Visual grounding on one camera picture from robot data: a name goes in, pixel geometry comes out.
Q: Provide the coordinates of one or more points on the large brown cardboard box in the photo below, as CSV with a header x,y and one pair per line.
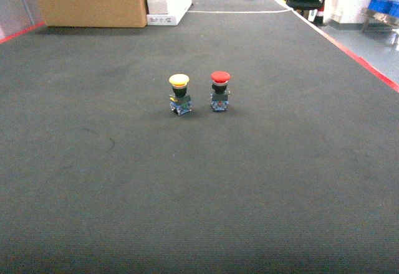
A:
x,y
94,13

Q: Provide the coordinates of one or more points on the steel shelf rack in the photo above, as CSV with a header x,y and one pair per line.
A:
x,y
381,14

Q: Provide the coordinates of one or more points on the red mushroom push button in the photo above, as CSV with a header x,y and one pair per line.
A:
x,y
220,94

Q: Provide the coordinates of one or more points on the yellow mushroom push button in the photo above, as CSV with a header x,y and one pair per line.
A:
x,y
180,101

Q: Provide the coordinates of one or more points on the flat white box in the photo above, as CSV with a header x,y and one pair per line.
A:
x,y
176,10

